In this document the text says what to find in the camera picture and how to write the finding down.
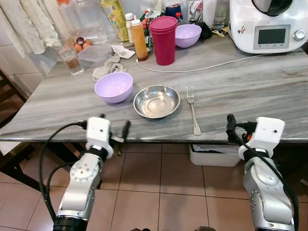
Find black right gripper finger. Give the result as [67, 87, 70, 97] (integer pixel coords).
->
[226, 114, 239, 144]

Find large purple plastic bowl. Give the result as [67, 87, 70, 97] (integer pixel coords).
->
[94, 72, 134, 104]

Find white plastic bin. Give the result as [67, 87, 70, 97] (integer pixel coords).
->
[189, 143, 242, 167]

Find silver metal fork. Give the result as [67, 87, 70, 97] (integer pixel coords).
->
[186, 86, 202, 136]

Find stainless steel bowl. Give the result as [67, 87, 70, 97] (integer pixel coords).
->
[133, 85, 181, 119]

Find grey crumpled cloth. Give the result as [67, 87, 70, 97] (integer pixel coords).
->
[92, 56, 127, 81]

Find clear plastic food container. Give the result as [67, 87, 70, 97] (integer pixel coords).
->
[77, 44, 114, 68]

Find clear drinking glass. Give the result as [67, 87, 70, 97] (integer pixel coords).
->
[57, 42, 85, 77]

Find orange sauce bottle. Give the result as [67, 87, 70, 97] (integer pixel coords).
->
[130, 19, 149, 62]

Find small white bottle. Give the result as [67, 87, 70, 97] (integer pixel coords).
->
[125, 13, 135, 45]

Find magenta lidded plastic tumbler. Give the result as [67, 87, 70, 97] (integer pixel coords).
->
[149, 16, 179, 66]

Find large clear plastic jug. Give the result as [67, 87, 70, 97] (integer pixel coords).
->
[57, 0, 109, 45]

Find small black object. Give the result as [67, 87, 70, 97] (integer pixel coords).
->
[197, 22, 213, 40]

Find small purple plastic bowl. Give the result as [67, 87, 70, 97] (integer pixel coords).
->
[175, 24, 202, 49]

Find white kitchen cooking machine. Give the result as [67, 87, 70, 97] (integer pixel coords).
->
[229, 0, 308, 54]

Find red green snack packet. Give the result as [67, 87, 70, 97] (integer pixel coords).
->
[140, 9, 164, 48]

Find clear glass bottle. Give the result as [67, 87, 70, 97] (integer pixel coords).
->
[212, 0, 230, 29]

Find hanging white towel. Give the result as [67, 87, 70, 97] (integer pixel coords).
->
[0, 0, 68, 58]

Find dark blue jar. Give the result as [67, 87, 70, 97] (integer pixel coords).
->
[165, 2, 184, 20]

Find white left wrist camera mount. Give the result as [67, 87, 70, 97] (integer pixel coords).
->
[86, 117, 115, 157]

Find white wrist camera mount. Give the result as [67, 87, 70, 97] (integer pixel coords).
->
[86, 117, 115, 157]
[238, 117, 285, 159]

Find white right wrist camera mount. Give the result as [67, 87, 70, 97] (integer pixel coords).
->
[238, 117, 285, 159]

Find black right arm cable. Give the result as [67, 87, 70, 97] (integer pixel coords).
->
[235, 130, 300, 231]

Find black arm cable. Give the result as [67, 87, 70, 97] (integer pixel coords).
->
[38, 121, 89, 223]
[235, 130, 300, 231]

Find white power cable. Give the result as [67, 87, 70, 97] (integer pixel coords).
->
[135, 52, 271, 74]

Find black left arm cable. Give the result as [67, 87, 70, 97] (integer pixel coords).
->
[38, 121, 89, 223]

